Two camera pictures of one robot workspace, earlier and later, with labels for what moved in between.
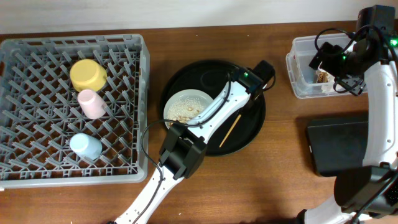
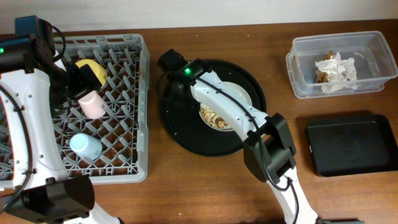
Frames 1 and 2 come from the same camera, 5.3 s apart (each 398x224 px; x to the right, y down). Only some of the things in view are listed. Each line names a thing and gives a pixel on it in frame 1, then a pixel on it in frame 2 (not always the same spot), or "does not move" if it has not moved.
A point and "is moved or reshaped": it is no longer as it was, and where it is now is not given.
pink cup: (92, 105) does not move
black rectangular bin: (337, 143) does not move
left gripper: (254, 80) to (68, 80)
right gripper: (354, 86) to (177, 94)
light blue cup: (87, 147) does not move
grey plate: (185, 104) is moved or reshaped
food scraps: (184, 109) is moved or reshaped
